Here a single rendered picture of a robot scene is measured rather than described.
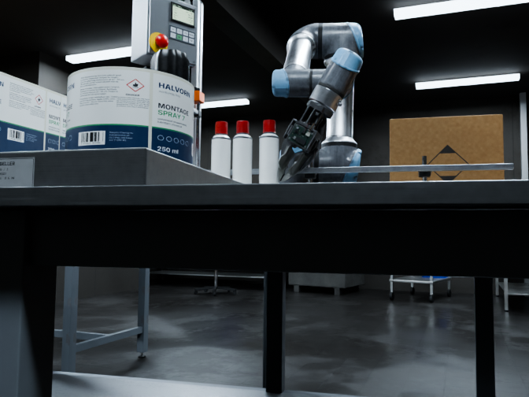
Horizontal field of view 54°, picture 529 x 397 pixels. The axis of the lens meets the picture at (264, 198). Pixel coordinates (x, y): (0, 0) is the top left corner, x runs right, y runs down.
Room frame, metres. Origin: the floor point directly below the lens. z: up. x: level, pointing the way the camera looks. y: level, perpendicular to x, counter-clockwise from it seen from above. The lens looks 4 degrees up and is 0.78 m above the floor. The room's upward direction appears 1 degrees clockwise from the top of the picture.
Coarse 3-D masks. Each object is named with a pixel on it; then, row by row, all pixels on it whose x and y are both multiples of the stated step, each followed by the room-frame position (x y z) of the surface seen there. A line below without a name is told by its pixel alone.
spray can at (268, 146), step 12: (264, 120) 1.33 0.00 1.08; (264, 132) 1.33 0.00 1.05; (264, 144) 1.32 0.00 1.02; (276, 144) 1.32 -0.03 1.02; (264, 156) 1.32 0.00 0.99; (276, 156) 1.32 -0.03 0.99; (264, 168) 1.32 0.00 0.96; (276, 168) 1.32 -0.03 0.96; (264, 180) 1.32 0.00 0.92; (276, 180) 1.32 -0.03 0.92
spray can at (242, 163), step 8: (240, 128) 1.34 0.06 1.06; (248, 128) 1.35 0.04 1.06; (240, 136) 1.33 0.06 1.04; (248, 136) 1.33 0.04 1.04; (240, 144) 1.33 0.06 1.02; (248, 144) 1.33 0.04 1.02; (240, 152) 1.33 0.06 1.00; (248, 152) 1.33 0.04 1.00; (232, 160) 1.35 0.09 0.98; (240, 160) 1.33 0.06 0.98; (248, 160) 1.33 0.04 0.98; (232, 168) 1.35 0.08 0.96; (240, 168) 1.33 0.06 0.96; (248, 168) 1.33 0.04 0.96; (232, 176) 1.34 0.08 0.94; (240, 176) 1.33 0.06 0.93; (248, 176) 1.33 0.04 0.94
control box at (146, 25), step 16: (144, 0) 1.42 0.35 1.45; (160, 0) 1.43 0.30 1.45; (176, 0) 1.47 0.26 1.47; (144, 16) 1.42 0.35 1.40; (160, 16) 1.43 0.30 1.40; (144, 32) 1.42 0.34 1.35; (160, 32) 1.43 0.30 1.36; (144, 48) 1.42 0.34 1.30; (160, 48) 1.43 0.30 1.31; (176, 48) 1.47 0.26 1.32; (192, 48) 1.50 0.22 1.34; (144, 64) 1.49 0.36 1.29; (192, 64) 1.51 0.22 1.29
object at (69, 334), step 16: (144, 272) 3.34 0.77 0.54; (144, 288) 3.34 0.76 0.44; (64, 304) 2.73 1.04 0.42; (144, 304) 3.34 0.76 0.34; (64, 320) 2.73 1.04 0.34; (144, 320) 3.34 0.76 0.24; (64, 336) 2.73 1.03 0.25; (80, 336) 3.12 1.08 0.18; (96, 336) 3.07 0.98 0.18; (112, 336) 3.06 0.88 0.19; (128, 336) 3.21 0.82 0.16; (144, 336) 3.35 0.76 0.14; (64, 352) 2.73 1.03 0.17; (64, 368) 2.72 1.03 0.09
